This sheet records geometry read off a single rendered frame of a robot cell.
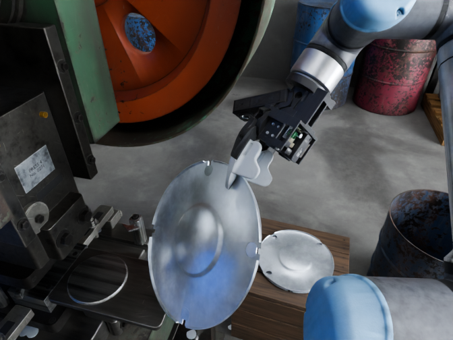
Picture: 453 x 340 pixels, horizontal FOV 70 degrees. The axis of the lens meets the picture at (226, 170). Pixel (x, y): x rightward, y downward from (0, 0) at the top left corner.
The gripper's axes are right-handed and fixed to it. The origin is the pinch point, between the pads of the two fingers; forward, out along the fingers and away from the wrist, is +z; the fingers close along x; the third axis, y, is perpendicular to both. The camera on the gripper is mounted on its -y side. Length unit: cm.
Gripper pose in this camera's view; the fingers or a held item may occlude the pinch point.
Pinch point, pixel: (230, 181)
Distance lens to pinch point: 55.8
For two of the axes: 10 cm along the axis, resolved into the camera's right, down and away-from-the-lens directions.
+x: 5.6, 3.1, 7.7
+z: -5.6, 8.3, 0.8
